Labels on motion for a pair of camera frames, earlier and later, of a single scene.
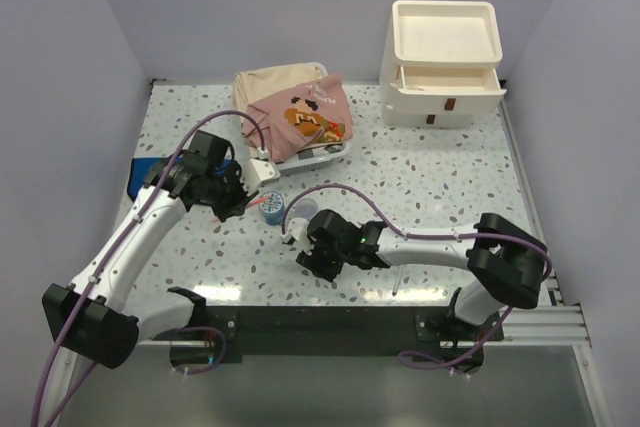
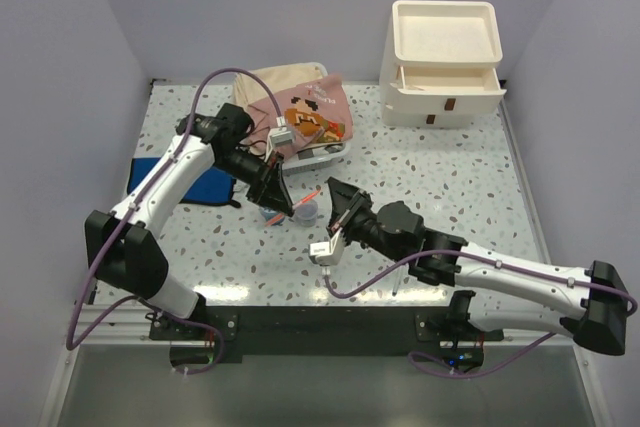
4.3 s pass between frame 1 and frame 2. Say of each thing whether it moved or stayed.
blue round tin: stayed
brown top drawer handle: stayed
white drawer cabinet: stayed
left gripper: moved
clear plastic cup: stayed
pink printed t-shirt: stayed
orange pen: moved
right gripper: moved
